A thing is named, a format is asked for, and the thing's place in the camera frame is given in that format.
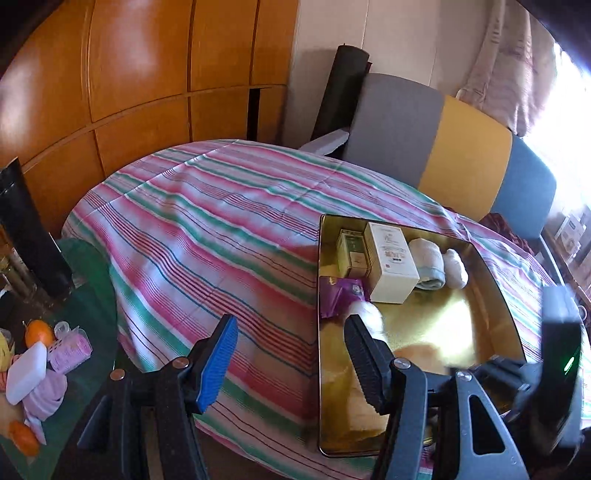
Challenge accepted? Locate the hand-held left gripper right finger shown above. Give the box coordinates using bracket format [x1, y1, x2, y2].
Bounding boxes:
[344, 314, 529, 480]

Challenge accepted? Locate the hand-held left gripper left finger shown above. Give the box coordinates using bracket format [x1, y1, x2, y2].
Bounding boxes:
[55, 314, 239, 480]

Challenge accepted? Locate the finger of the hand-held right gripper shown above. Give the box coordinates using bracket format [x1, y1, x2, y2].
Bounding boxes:
[475, 359, 541, 414]

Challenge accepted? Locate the large plastic white bundle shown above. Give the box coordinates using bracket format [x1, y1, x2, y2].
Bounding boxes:
[353, 300, 385, 342]

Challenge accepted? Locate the purple packet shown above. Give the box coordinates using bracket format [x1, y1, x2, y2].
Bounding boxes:
[320, 276, 370, 319]

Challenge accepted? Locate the gold metal tray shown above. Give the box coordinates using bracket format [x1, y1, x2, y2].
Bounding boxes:
[318, 213, 527, 459]

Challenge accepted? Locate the cream cardboard box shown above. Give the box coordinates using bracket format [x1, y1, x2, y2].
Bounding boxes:
[363, 222, 421, 305]

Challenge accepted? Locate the green gold small box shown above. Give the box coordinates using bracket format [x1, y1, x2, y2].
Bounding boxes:
[336, 228, 372, 279]

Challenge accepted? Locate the white blue towel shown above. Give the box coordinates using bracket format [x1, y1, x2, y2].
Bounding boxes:
[409, 237, 448, 291]

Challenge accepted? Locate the small plastic white bundle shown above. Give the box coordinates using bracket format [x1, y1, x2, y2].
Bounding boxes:
[443, 248, 469, 291]

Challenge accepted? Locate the wooden desk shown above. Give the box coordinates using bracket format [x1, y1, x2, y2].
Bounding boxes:
[542, 231, 591, 319]

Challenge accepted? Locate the white printed box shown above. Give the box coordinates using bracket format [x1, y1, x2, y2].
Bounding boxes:
[554, 210, 585, 259]

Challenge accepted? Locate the dark red cloth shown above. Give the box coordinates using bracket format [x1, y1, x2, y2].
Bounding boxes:
[480, 212, 536, 252]

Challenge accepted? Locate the green side table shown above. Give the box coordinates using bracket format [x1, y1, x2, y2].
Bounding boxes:
[0, 237, 123, 480]

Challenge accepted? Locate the striped bed sheet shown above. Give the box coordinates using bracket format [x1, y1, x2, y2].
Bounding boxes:
[62, 138, 568, 476]

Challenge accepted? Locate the pink dotted roll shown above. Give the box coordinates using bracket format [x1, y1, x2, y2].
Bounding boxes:
[47, 325, 93, 374]

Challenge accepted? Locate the lavender folded cloth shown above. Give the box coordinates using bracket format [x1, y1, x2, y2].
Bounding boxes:
[22, 369, 68, 422]

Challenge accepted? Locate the orange fruit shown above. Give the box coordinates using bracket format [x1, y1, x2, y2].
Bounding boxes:
[24, 320, 55, 349]
[9, 421, 41, 457]

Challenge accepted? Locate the white soap box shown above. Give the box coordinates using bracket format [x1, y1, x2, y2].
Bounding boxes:
[6, 342, 48, 406]

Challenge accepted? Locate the glass jar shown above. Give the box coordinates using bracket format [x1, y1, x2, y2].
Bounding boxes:
[0, 249, 37, 305]

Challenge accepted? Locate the blue yellow grey sofa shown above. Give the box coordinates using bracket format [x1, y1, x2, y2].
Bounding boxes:
[298, 73, 557, 241]

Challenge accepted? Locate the pink patterned curtain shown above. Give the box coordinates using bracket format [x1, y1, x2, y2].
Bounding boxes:
[457, 9, 573, 137]

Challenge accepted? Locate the black rolled mat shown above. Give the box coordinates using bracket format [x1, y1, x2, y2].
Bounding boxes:
[311, 44, 371, 141]

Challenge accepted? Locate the wooden wardrobe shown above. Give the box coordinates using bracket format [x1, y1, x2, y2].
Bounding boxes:
[0, 0, 301, 241]

